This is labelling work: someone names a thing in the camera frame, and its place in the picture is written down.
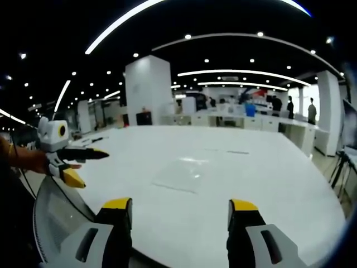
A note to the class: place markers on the person's dark clothing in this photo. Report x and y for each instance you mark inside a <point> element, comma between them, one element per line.
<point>14,223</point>

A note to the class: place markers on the black pen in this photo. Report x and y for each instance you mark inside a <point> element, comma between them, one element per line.
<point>96,138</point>

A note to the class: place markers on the black tripod stand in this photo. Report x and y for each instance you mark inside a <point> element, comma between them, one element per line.
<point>341,170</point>

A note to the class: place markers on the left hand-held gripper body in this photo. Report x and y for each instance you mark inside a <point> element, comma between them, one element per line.
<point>53,136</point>

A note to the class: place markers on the clear resealable bag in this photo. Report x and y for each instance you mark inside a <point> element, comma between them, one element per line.
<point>181,176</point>

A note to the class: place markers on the grey mesh office chair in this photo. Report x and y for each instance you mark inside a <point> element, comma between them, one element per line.
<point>58,212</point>

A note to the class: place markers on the row of white desks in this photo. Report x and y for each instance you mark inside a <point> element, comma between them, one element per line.
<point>251,123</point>

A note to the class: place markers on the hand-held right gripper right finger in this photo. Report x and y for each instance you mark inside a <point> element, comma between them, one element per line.
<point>245,237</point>

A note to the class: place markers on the person's left hand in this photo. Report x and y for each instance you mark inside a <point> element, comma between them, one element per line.
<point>37,162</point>

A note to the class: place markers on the blue storage box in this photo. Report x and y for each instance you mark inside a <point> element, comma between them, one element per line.
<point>250,109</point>

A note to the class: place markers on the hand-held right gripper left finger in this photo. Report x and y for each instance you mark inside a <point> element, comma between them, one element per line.
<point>117,237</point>

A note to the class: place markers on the dark hanging screen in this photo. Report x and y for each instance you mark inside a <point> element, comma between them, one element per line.
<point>350,123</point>

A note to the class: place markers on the curved ceiling light strip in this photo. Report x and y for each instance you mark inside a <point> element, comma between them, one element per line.
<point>117,25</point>

